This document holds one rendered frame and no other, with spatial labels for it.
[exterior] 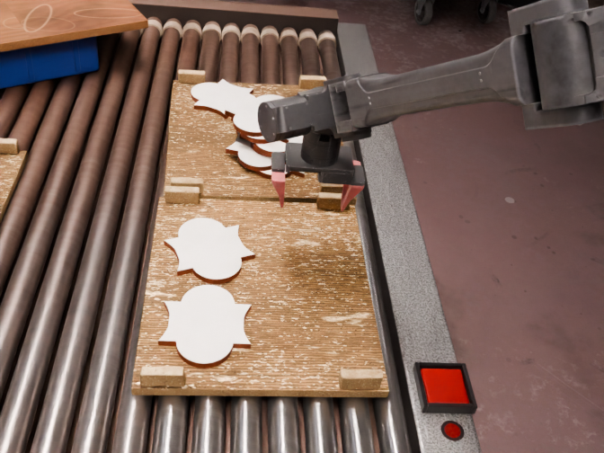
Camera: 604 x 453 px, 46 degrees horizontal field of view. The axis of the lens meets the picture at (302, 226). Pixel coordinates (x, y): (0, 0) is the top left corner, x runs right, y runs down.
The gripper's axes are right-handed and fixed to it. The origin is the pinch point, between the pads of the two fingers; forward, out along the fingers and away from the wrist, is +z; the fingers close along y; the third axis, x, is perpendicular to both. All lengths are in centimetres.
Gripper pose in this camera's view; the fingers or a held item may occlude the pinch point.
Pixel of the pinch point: (312, 203)
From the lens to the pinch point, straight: 113.1
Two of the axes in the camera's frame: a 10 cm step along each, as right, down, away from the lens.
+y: 9.9, 0.6, 1.0
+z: -1.1, 7.6, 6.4
